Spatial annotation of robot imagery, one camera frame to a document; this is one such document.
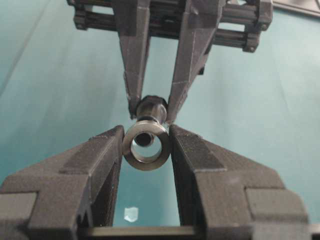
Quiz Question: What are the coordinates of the silver metal washer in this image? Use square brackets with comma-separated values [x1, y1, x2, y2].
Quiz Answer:
[122, 120, 171, 171]

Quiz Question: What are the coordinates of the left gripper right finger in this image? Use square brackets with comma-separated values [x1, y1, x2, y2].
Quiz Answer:
[169, 125, 310, 240]

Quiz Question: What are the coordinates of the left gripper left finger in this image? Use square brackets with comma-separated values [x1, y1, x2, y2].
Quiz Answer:
[0, 125, 124, 240]

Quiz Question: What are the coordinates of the dark metal shaft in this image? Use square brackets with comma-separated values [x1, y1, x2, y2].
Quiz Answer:
[134, 94, 168, 148]

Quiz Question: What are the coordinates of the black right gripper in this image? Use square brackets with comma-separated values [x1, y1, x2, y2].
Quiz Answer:
[67, 0, 273, 123]

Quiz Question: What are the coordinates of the black right frame rail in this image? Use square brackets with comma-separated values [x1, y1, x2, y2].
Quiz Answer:
[272, 0, 320, 17]

